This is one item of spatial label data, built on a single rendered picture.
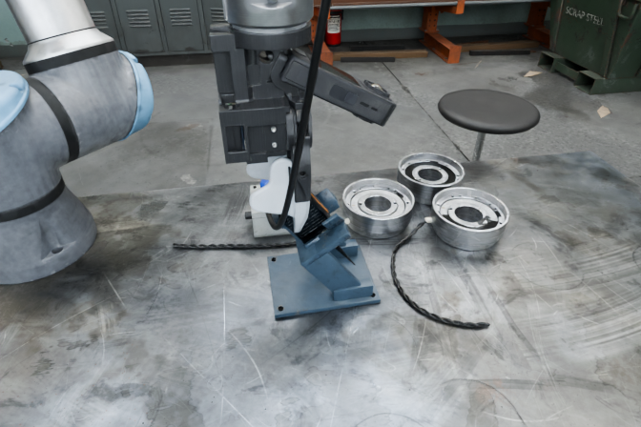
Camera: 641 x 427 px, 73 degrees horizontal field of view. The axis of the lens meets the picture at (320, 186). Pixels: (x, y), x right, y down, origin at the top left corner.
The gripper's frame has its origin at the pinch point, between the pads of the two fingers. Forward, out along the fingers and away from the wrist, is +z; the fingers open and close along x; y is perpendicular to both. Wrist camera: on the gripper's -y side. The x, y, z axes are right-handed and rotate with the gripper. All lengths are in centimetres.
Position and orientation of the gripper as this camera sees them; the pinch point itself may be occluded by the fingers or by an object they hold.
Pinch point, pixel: (299, 208)
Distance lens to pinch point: 48.8
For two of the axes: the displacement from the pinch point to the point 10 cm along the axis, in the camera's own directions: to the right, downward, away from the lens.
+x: 1.9, 5.5, -8.1
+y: -9.8, 1.0, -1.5
